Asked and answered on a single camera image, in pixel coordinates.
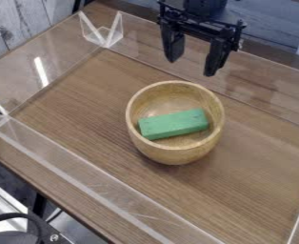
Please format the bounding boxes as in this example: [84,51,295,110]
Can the light wooden bowl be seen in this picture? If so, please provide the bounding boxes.
[125,81,225,165]

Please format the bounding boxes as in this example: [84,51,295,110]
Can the green rectangular block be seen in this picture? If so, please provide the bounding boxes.
[139,109,209,140]

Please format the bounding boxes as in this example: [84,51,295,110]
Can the clear acrylic tray walls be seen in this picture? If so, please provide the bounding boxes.
[0,6,299,244]

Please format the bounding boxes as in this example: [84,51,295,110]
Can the black table leg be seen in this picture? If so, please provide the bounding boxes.
[33,193,46,217]

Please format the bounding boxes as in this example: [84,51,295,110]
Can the black cable lower left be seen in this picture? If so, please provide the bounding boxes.
[0,213,44,244]

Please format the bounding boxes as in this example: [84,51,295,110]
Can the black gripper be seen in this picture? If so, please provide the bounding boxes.
[157,0,247,77]

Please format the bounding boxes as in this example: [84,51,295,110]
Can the black metal bracket with bolt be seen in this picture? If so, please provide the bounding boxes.
[26,213,73,244]

